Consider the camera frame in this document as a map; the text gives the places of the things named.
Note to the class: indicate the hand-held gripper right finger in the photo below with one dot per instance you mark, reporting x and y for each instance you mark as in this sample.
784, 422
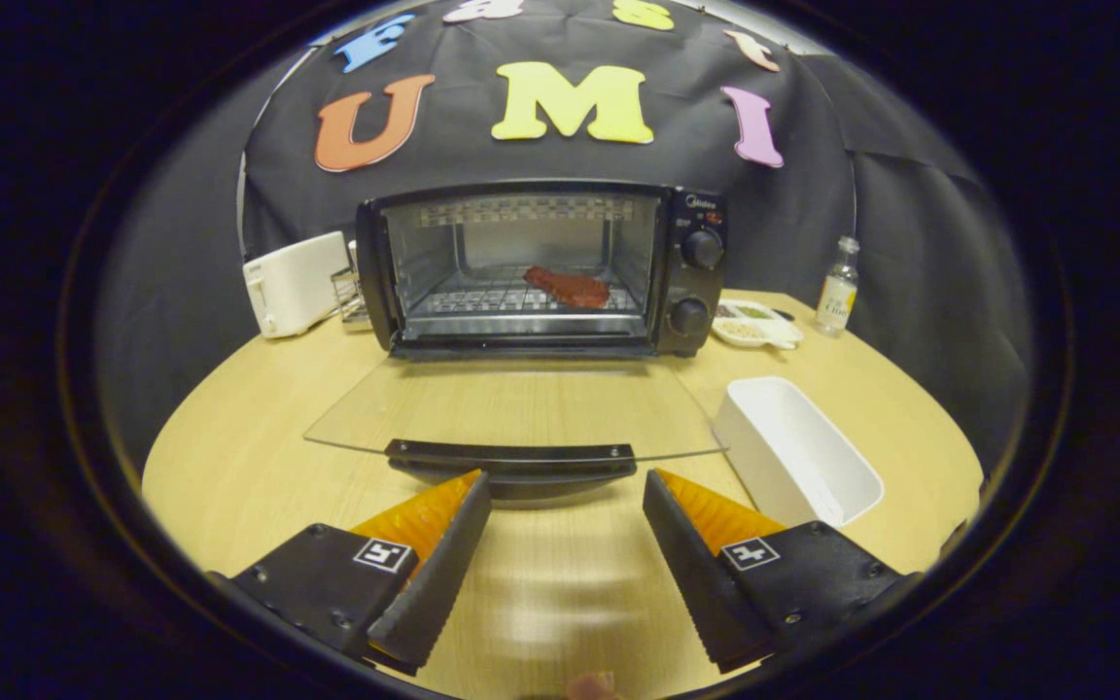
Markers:
701, 574

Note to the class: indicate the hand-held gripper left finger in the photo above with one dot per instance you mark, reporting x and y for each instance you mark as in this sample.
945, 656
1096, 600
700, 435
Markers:
438, 574

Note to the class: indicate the black toaster oven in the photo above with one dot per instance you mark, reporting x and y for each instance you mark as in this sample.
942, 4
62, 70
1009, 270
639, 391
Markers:
701, 282

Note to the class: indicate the red-brown meat piece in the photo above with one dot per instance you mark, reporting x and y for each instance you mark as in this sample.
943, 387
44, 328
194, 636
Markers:
570, 288

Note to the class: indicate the white bread toaster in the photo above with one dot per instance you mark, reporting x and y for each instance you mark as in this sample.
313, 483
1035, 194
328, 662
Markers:
293, 287

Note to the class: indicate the white rectangular tray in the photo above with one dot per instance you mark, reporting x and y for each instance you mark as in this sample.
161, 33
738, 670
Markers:
793, 437

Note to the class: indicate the white divided plate with grains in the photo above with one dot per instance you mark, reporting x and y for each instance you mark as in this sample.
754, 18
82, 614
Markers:
754, 326

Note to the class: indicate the clear bottle yellow label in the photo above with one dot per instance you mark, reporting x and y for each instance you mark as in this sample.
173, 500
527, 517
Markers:
837, 297

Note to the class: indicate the black backdrop cloth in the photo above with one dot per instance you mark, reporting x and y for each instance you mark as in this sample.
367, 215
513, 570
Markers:
463, 160

